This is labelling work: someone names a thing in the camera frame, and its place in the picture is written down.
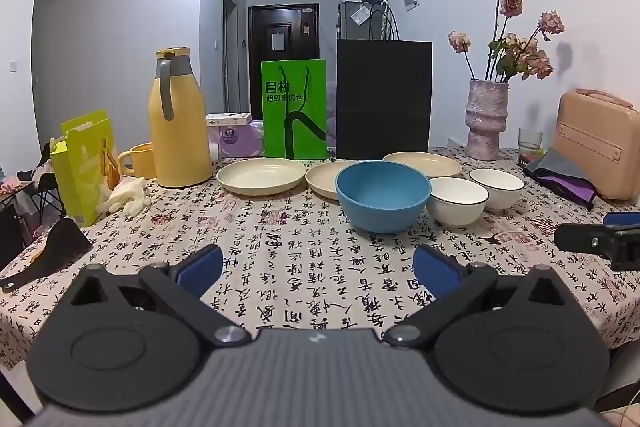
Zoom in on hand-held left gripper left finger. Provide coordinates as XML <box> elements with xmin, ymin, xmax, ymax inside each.
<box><xmin>65</xmin><ymin>244</ymin><xmax>252</xmax><ymax>348</ymax></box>

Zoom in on grey and purple cloth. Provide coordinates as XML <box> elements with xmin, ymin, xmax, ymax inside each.
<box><xmin>522</xmin><ymin>148</ymin><xmax>598</xmax><ymax>212</ymax></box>

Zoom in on purple tissue pack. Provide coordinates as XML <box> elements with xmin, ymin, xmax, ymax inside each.
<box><xmin>207</xmin><ymin>119</ymin><xmax>264</xmax><ymax>160</ymax></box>

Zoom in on white flat box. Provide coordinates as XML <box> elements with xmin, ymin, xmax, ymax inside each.
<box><xmin>206</xmin><ymin>112</ymin><xmax>252</xmax><ymax>126</ymax></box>

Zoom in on black folding chair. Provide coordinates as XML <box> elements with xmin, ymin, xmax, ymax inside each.
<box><xmin>15</xmin><ymin>142</ymin><xmax>63</xmax><ymax>228</ymax></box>

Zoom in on green paper bag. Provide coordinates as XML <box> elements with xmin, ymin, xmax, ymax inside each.
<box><xmin>261</xmin><ymin>59</ymin><xmax>329</xmax><ymax>160</ymax></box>

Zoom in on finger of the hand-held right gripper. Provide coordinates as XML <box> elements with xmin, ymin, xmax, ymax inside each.
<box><xmin>554</xmin><ymin>222</ymin><xmax>640</xmax><ymax>271</ymax></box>
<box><xmin>602</xmin><ymin>211</ymin><xmax>640</xmax><ymax>229</ymax></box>

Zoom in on black paper bag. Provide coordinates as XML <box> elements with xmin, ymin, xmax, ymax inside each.
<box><xmin>336</xmin><ymin>0</ymin><xmax>434</xmax><ymax>162</ymax></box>

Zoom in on grey refrigerator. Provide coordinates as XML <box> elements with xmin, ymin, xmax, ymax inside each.
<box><xmin>337</xmin><ymin>0</ymin><xmax>396</xmax><ymax>42</ymax></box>

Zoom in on yellow thermos jug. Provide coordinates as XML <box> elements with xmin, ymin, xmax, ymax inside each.
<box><xmin>148</xmin><ymin>47</ymin><xmax>215</xmax><ymax>188</ymax></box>

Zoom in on white bowl with black rim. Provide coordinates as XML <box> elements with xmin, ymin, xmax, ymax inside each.
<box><xmin>469</xmin><ymin>168</ymin><xmax>526</xmax><ymax>212</ymax></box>
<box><xmin>426</xmin><ymin>177</ymin><xmax>490</xmax><ymax>227</ymax></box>

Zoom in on pink textured vase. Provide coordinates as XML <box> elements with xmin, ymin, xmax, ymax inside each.
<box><xmin>465</xmin><ymin>79</ymin><xmax>511</xmax><ymax>162</ymax></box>

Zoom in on yellow-green snack box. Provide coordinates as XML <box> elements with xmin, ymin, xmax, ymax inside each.
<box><xmin>49</xmin><ymin>109</ymin><xmax>117</xmax><ymax>228</ymax></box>

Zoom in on blue bowl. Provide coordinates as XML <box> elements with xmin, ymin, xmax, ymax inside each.
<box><xmin>335</xmin><ymin>161</ymin><xmax>432</xmax><ymax>234</ymax></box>

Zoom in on dried pink roses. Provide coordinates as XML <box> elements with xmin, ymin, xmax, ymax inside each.
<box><xmin>447</xmin><ymin>0</ymin><xmax>566</xmax><ymax>84</ymax></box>

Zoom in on dark entrance door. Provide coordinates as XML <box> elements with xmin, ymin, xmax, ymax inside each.
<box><xmin>248</xmin><ymin>4</ymin><xmax>320</xmax><ymax>62</ymax></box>

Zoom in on cream plate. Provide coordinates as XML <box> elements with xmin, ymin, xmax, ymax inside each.
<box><xmin>216</xmin><ymin>157</ymin><xmax>307</xmax><ymax>196</ymax></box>
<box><xmin>305</xmin><ymin>160</ymin><xmax>362</xmax><ymax>201</ymax></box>
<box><xmin>382</xmin><ymin>151</ymin><xmax>463</xmax><ymax>179</ymax></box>

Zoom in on pink hard case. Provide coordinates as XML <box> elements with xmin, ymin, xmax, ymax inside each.
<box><xmin>552</xmin><ymin>88</ymin><xmax>640</xmax><ymax>201</ymax></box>

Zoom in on black flat plastic tool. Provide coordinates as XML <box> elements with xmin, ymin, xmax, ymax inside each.
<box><xmin>0</xmin><ymin>217</ymin><xmax>94</xmax><ymax>293</ymax></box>

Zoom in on printed tablecloth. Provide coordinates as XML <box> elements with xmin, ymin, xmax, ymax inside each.
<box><xmin>0</xmin><ymin>146</ymin><xmax>640</xmax><ymax>370</ymax></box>

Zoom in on grey interior door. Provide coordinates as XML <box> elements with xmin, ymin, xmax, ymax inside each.
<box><xmin>222</xmin><ymin>0</ymin><xmax>242</xmax><ymax>110</ymax></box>

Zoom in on yellow mug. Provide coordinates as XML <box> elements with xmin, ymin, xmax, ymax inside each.
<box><xmin>117</xmin><ymin>142</ymin><xmax>160</xmax><ymax>181</ymax></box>

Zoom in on clear glass cup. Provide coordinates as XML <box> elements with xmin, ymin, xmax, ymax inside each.
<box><xmin>518</xmin><ymin>127</ymin><xmax>544</xmax><ymax>154</ymax></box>

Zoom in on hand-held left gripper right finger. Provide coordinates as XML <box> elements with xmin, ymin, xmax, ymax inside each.
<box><xmin>382</xmin><ymin>244</ymin><xmax>576</xmax><ymax>349</ymax></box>

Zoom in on white rubber glove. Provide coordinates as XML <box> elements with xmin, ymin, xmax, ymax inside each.
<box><xmin>96</xmin><ymin>176</ymin><xmax>152</xmax><ymax>218</ymax></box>

